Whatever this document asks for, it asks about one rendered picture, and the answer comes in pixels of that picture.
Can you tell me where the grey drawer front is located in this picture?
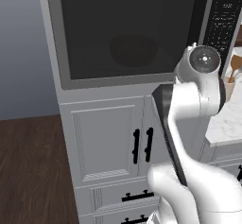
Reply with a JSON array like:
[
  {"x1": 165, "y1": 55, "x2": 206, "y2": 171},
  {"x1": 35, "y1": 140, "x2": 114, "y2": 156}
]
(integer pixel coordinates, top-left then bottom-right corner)
[
  {"x1": 78, "y1": 204, "x2": 160, "y2": 224},
  {"x1": 75, "y1": 178, "x2": 160, "y2": 216}
]

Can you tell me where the wooden spoon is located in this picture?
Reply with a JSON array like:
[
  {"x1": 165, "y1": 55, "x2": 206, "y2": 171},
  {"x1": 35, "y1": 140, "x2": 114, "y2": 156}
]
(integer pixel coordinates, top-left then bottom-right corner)
[{"x1": 227, "y1": 54, "x2": 242, "y2": 84}]

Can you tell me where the black drawer handle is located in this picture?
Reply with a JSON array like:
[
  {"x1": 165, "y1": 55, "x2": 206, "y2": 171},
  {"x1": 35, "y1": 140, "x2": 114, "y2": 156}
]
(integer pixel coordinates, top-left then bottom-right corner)
[
  {"x1": 121, "y1": 189, "x2": 156, "y2": 203},
  {"x1": 120, "y1": 214, "x2": 149, "y2": 224}
]

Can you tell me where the grey cupboard run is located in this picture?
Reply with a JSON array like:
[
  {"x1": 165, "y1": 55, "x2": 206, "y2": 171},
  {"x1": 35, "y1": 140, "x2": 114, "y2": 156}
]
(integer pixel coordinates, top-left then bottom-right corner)
[{"x1": 198, "y1": 138, "x2": 242, "y2": 184}]

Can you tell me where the beige utensil pot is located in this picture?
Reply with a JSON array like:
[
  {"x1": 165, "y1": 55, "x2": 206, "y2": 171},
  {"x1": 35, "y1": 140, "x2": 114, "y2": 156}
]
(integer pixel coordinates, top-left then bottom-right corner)
[{"x1": 222, "y1": 76, "x2": 236, "y2": 103}]

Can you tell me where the grey panelled cupboard door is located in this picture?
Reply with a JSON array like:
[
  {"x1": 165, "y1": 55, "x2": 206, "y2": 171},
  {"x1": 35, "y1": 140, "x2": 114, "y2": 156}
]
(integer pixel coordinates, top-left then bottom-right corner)
[
  {"x1": 59, "y1": 96, "x2": 147, "y2": 188},
  {"x1": 143, "y1": 95, "x2": 178, "y2": 172}
]

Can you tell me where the dark bowl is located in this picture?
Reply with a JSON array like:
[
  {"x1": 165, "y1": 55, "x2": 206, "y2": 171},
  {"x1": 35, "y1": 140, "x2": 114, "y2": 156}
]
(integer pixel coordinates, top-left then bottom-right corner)
[{"x1": 108, "y1": 34, "x2": 159, "y2": 69}]

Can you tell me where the black cupboard door handle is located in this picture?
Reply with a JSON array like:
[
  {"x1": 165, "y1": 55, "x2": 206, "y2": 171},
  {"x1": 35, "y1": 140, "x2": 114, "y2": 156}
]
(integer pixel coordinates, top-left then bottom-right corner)
[
  {"x1": 131, "y1": 128, "x2": 141, "y2": 165},
  {"x1": 144, "y1": 127, "x2": 155, "y2": 164}
]

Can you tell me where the dark glass microwave door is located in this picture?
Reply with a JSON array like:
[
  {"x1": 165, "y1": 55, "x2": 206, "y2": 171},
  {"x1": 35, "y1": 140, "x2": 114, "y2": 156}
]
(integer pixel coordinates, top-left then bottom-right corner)
[{"x1": 44, "y1": 0, "x2": 212, "y2": 91}]

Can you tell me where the grey built-in microwave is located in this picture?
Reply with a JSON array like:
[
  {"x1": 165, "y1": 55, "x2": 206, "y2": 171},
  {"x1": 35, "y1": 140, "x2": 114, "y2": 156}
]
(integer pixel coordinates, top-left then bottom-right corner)
[{"x1": 43, "y1": 0, "x2": 242, "y2": 92}]

